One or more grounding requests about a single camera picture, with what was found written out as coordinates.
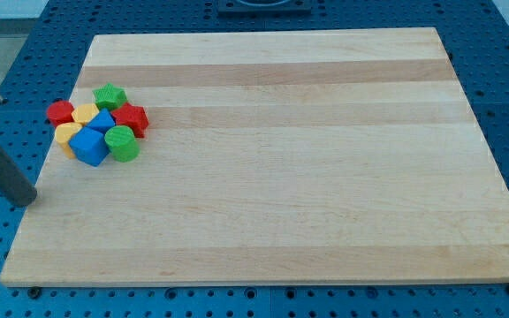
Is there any red star block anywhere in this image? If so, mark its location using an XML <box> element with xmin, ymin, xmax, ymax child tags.
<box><xmin>111</xmin><ymin>102</ymin><xmax>149</xmax><ymax>139</ymax></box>

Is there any green cylinder block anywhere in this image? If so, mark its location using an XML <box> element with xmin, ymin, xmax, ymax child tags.
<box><xmin>104</xmin><ymin>125</ymin><xmax>140</xmax><ymax>163</ymax></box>

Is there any blue cube block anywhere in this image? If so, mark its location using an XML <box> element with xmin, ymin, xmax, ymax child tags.
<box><xmin>68</xmin><ymin>127</ymin><xmax>110</xmax><ymax>167</ymax></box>

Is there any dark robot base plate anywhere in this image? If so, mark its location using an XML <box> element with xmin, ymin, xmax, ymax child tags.
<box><xmin>217</xmin><ymin>0</ymin><xmax>314</xmax><ymax>16</ymax></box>

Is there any yellow heart block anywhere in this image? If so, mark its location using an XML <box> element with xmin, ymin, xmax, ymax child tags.
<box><xmin>55</xmin><ymin>122</ymin><xmax>83</xmax><ymax>159</ymax></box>

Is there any yellow hexagon block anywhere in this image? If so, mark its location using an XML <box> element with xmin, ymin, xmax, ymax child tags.
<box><xmin>72</xmin><ymin>103</ymin><xmax>99</xmax><ymax>126</ymax></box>

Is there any small blue triangle block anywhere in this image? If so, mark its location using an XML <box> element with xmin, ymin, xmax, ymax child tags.
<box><xmin>87</xmin><ymin>109</ymin><xmax>116</xmax><ymax>134</ymax></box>

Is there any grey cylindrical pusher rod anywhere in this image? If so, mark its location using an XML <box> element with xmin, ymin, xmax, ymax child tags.
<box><xmin>0</xmin><ymin>146</ymin><xmax>37</xmax><ymax>207</ymax></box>

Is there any green star block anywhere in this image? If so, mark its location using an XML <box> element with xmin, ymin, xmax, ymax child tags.
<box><xmin>93</xmin><ymin>83</ymin><xmax>127</xmax><ymax>111</ymax></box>

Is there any red cylinder block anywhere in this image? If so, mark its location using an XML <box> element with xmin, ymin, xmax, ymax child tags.
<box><xmin>46</xmin><ymin>100</ymin><xmax>74</xmax><ymax>127</ymax></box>

